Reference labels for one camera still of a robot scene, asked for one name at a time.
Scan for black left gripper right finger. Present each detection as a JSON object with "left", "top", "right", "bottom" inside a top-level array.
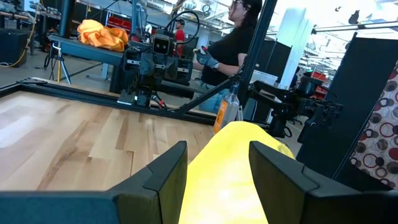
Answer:
[{"left": 249, "top": 141, "right": 361, "bottom": 224}]

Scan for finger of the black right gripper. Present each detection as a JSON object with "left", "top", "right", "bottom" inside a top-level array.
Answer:
[
  {"left": 139, "top": 52, "right": 155, "bottom": 77},
  {"left": 164, "top": 55, "right": 178, "bottom": 80}
]

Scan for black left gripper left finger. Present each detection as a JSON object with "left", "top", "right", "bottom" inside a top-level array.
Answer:
[{"left": 107, "top": 140, "right": 188, "bottom": 224}]

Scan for yellow microfiber towel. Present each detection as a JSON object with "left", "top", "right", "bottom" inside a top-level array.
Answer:
[{"left": 178, "top": 120, "right": 296, "bottom": 224}]

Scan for person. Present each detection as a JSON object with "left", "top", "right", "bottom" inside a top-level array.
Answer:
[
  {"left": 192, "top": 0, "right": 264, "bottom": 114},
  {"left": 173, "top": 18, "right": 187, "bottom": 59}
]

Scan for person's hand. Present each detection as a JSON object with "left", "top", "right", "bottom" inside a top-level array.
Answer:
[{"left": 194, "top": 46, "right": 221, "bottom": 70}]

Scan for red storage bins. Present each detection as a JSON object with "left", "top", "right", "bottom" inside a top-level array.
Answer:
[{"left": 106, "top": 15, "right": 132, "bottom": 31}]

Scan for orange cloth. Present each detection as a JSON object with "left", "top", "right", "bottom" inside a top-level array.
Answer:
[{"left": 76, "top": 19, "right": 129, "bottom": 53}]

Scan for gray side table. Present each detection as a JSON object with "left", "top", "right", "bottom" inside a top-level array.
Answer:
[{"left": 48, "top": 33, "right": 125, "bottom": 94}]

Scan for clear bottle orange label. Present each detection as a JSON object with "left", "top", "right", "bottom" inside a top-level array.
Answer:
[{"left": 213, "top": 83, "right": 243, "bottom": 135}]

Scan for silver tripod stand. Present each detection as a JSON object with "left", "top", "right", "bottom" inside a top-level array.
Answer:
[{"left": 43, "top": 42, "right": 73, "bottom": 85}]

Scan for black upright pole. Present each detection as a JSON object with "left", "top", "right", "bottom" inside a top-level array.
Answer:
[{"left": 58, "top": 0, "right": 76, "bottom": 38}]

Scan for circle patterned fabric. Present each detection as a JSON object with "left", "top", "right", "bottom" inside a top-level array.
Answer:
[{"left": 350, "top": 67, "right": 398, "bottom": 190}]

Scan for red storage bin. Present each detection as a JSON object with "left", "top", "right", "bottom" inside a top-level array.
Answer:
[{"left": 310, "top": 71, "right": 327, "bottom": 82}]

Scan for white column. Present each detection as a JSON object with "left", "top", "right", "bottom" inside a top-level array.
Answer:
[{"left": 275, "top": 8, "right": 313, "bottom": 90}]

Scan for black panel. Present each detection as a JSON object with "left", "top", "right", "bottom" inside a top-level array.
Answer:
[{"left": 295, "top": 32, "right": 398, "bottom": 191}]

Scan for black box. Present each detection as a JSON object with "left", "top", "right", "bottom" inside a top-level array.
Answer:
[{"left": 0, "top": 29, "right": 31, "bottom": 68}]

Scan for cluttered workshop shelf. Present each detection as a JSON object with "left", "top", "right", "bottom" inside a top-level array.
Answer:
[{"left": 0, "top": 0, "right": 62, "bottom": 24}]

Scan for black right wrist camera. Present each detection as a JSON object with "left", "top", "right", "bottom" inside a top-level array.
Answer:
[{"left": 152, "top": 32, "right": 174, "bottom": 56}]

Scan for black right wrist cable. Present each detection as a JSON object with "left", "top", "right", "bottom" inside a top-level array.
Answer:
[{"left": 164, "top": 11, "right": 200, "bottom": 44}]

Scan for black aluminium table frame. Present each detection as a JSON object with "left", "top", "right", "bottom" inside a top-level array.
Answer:
[{"left": 0, "top": 0, "right": 278, "bottom": 126}]

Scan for gray overhead rail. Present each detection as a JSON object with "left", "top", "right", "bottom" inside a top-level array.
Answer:
[{"left": 310, "top": 20, "right": 398, "bottom": 35}]

